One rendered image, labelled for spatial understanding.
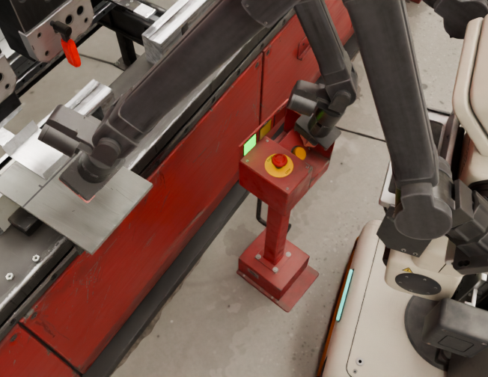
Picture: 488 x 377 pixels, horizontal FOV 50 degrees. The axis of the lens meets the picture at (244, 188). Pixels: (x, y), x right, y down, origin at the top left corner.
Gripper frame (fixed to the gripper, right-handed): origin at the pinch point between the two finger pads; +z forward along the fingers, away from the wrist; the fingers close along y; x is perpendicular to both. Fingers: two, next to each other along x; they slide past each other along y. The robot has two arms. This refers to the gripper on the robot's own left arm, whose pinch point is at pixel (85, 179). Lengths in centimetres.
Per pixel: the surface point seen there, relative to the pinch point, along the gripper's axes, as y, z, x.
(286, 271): -41, 65, 70
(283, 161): -38.3, 8.2, 30.9
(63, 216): 7.4, 3.1, 1.7
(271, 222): -41, 43, 48
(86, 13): -21.9, -7.8, -20.7
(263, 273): -35, 68, 64
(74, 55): -13.9, -7.7, -16.5
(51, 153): -1.8, 9.0, -8.9
